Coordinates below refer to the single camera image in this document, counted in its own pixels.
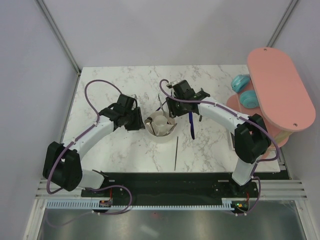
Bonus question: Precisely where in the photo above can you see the white round divided container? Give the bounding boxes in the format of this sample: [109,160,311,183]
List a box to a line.
[144,110,178,144]

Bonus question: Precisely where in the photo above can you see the silver small spoon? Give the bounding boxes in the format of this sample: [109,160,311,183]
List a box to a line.
[144,117,156,136]

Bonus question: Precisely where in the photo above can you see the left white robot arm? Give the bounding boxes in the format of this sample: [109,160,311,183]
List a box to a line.
[42,94,145,197]

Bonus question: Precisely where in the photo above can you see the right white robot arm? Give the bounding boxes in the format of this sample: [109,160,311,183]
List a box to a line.
[159,79,272,197]

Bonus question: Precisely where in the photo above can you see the blue plastic knife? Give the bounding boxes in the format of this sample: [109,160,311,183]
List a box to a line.
[188,112,195,140]

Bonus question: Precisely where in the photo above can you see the dark chopstick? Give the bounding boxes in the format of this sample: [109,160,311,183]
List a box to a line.
[174,136,179,171]

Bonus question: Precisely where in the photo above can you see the teal headphones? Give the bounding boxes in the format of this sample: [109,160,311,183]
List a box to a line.
[230,74,259,109]

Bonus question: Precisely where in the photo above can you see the pink oval shelf top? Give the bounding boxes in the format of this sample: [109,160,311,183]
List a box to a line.
[247,47,316,132]

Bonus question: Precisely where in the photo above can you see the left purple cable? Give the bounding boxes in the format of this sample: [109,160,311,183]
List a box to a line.
[46,79,133,228]

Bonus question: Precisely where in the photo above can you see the purple cable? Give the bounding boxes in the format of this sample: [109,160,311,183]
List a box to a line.
[159,79,281,218]
[46,79,133,228]

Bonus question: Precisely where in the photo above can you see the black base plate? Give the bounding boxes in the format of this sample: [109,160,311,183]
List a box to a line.
[81,172,259,202]

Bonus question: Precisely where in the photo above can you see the white slotted cable duct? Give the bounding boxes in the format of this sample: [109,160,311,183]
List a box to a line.
[46,198,245,211]

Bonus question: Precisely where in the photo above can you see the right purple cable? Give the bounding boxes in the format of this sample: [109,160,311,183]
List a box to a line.
[159,79,281,218]

